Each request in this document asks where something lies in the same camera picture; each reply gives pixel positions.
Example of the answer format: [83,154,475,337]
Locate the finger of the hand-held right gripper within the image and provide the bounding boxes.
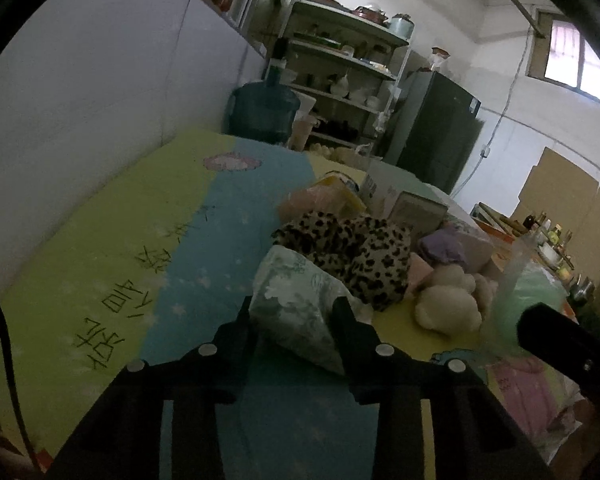
[517,304,600,400]

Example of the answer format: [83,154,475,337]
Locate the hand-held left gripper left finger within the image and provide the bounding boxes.
[45,301,261,480]

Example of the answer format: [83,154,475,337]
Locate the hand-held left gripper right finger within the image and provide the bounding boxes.
[330,297,556,480]

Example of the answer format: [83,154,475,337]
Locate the light green sponge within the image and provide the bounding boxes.
[482,237,571,358]

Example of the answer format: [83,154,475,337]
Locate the floral tissue pack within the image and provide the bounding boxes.
[249,246,376,376]

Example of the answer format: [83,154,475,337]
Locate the leopard print cloth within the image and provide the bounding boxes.
[271,211,413,312]

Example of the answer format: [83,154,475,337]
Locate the pink sponge block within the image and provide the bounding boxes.
[407,252,436,288]

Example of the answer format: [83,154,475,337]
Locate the white plush toy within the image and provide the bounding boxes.
[412,262,498,333]

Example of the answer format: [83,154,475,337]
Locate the purple soft cloth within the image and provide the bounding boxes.
[419,227,473,266]

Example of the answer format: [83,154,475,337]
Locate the cluster of condiment bottles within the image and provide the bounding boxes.
[522,212,596,301]

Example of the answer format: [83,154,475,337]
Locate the wooden board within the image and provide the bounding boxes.
[472,202,531,236]

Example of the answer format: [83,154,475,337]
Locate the yellow packet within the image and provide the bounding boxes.
[320,172,368,216]

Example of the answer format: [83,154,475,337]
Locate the floral tissue box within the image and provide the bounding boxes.
[395,191,448,243]

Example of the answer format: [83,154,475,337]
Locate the pink fluffy cloth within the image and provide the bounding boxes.
[278,186,351,222]

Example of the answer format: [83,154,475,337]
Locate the cardboard sheets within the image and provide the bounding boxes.
[510,147,600,281]

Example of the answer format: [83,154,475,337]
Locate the colourful printed mat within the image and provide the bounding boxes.
[0,127,591,480]

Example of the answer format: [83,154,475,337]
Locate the green topped white box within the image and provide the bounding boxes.
[360,160,451,221]

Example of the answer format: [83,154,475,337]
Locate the plastic bag of food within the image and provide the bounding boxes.
[305,142,376,162]

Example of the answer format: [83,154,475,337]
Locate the clear plastic pitcher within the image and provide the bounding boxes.
[291,115,321,152]

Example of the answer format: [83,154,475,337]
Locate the dark grey fridge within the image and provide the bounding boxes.
[385,70,483,193]

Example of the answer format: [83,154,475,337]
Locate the blue water jug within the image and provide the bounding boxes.
[228,37,301,148]

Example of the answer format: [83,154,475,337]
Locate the white metal shelf rack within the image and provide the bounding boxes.
[280,0,413,153]

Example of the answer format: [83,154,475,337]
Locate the teal pot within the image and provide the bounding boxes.
[389,14,414,40]

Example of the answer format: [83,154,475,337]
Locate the red cooking pot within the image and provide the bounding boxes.
[354,4,387,22]

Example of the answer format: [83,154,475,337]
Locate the white wall cable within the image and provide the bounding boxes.
[450,10,541,196]

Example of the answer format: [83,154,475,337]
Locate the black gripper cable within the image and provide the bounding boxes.
[0,275,46,471]

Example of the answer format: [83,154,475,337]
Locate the outer wall window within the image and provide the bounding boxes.
[527,12,600,108]

